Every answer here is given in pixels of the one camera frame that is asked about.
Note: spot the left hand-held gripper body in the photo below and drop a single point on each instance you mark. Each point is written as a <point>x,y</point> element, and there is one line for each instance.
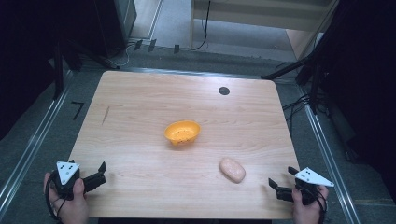
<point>66,171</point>

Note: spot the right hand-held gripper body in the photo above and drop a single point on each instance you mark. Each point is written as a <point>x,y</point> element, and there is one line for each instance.
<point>311,178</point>

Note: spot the pink soap bar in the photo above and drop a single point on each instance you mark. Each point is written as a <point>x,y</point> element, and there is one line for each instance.
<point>232,170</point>

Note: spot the orange perforated soap dish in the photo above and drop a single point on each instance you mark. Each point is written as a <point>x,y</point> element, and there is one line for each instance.
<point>182,132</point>

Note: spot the person's right hand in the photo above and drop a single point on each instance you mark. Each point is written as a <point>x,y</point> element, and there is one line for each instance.
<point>306,213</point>

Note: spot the person's left hand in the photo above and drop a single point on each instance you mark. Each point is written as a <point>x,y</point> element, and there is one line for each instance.
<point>73,210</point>

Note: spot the black tape corner mark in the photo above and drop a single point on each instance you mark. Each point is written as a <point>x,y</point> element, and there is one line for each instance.
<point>78,109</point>

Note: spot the black metal stand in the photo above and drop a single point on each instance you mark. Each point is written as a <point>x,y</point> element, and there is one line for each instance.
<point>314,90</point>
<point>58,74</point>

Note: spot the black round table grommet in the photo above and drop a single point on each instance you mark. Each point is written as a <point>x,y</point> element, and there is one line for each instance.
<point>224,90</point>

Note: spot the black tape strip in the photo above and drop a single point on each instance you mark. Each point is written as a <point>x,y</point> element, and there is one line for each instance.
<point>176,48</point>
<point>152,45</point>
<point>138,44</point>

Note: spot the black cabinet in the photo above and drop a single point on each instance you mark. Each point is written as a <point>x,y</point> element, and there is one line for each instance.
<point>120,25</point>

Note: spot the metal floor rail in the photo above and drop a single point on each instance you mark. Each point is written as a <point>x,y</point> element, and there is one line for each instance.
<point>325,149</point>
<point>31,149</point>
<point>186,72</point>

